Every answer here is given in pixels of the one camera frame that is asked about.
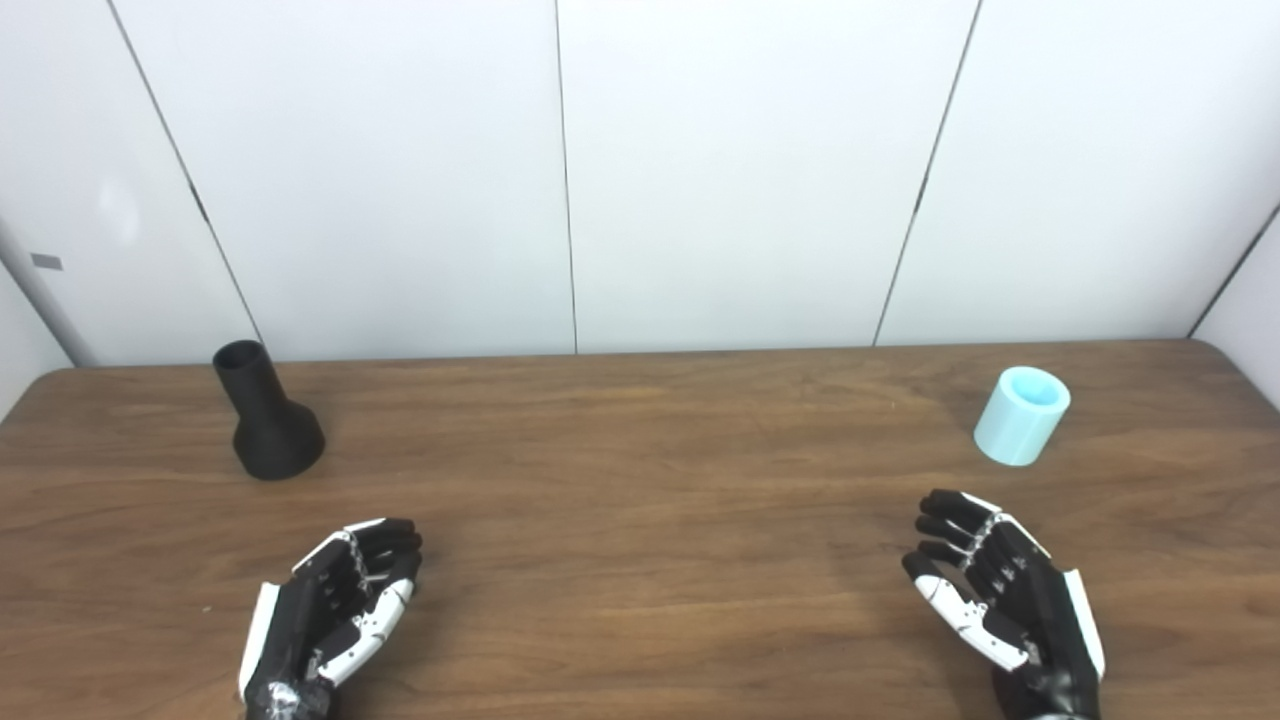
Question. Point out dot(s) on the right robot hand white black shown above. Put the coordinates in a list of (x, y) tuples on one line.
[(1040, 610)]

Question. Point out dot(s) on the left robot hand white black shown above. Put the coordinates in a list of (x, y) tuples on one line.
[(300, 620)]

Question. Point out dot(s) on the black nozzle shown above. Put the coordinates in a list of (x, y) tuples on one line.
[(268, 430)]

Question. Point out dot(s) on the grey wall corner trim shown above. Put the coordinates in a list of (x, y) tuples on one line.
[(45, 300)]

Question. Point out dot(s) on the small grey wall label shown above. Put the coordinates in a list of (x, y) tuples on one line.
[(46, 261)]

